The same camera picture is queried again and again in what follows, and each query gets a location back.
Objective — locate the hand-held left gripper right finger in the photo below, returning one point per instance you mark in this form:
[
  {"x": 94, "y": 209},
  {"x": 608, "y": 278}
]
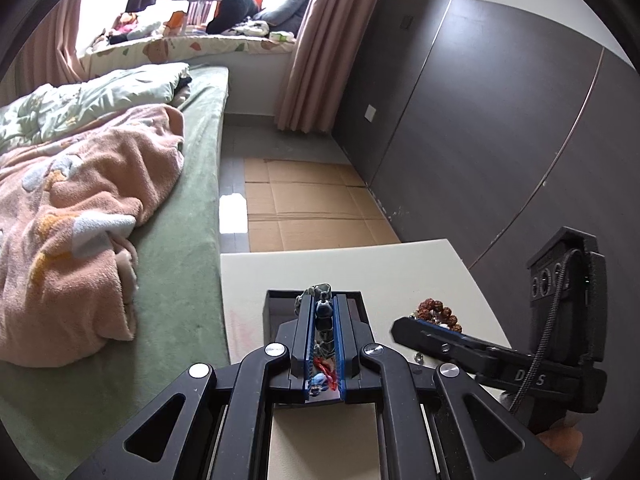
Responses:
[{"x": 340, "y": 340}]

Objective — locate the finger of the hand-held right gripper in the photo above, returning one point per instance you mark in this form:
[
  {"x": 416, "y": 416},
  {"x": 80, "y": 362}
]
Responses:
[{"x": 430, "y": 340}]

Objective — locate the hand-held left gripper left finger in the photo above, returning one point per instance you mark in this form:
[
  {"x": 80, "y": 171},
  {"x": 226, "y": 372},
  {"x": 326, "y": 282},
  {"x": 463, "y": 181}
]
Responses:
[{"x": 311, "y": 340}]

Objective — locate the black jewelry box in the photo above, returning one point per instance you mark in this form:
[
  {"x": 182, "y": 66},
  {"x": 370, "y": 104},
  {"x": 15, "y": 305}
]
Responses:
[{"x": 280, "y": 310}]

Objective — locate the person's right hand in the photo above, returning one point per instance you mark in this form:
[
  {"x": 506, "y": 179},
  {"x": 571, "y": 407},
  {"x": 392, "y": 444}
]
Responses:
[{"x": 560, "y": 442}]

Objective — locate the flat cardboard sheet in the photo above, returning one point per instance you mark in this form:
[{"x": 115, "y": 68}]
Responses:
[{"x": 310, "y": 200}]

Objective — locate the green bed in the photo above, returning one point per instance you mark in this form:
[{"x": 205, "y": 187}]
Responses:
[{"x": 175, "y": 260}]

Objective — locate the pink fleece blanket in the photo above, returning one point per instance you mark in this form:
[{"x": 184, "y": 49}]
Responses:
[{"x": 85, "y": 220}]

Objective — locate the wide pink curtain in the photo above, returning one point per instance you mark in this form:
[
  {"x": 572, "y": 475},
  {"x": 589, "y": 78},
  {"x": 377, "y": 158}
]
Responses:
[{"x": 325, "y": 50}]

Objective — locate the white and green box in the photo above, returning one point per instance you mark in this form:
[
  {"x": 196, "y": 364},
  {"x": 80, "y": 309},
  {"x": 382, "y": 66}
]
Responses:
[{"x": 281, "y": 36}]

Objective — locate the light green floral quilt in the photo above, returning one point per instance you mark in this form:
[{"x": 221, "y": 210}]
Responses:
[{"x": 100, "y": 95}]

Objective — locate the grey pillow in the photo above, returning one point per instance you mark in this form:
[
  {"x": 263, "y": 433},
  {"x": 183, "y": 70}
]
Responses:
[{"x": 287, "y": 10}]

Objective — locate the black cushion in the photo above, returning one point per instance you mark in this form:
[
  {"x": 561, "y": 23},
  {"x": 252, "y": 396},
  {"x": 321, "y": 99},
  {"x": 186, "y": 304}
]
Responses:
[{"x": 232, "y": 10}]

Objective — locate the pile of plush toys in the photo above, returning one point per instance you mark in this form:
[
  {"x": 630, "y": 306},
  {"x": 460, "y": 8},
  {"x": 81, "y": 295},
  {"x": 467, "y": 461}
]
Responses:
[{"x": 132, "y": 27}]

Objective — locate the narrow pink curtain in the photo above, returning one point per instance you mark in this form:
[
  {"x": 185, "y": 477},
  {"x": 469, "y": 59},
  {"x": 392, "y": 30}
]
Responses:
[{"x": 55, "y": 45}]

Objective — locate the white wall socket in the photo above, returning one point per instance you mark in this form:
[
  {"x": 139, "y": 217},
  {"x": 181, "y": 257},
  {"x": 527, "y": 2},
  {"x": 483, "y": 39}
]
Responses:
[{"x": 370, "y": 113}]

